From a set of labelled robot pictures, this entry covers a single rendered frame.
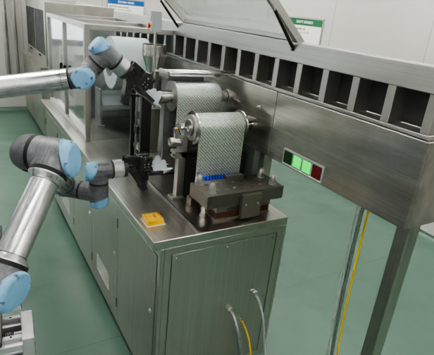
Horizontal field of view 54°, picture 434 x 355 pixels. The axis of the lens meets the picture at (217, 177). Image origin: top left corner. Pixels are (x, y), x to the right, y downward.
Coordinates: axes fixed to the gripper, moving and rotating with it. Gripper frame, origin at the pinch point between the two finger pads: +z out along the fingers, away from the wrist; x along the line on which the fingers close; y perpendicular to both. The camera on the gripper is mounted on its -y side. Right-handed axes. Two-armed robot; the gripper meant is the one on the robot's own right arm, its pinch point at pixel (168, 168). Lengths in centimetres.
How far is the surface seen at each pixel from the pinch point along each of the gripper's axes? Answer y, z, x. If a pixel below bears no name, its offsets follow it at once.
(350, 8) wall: 81, 279, 180
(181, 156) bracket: 2.6, 9.7, 6.9
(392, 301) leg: -34, 64, -77
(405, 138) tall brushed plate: 34, 46, -76
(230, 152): 5.0, 31.3, -0.5
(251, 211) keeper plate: -15.3, 31.1, -22.1
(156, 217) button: -16.6, -9.2, -11.2
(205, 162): 1.3, 18.2, -0.4
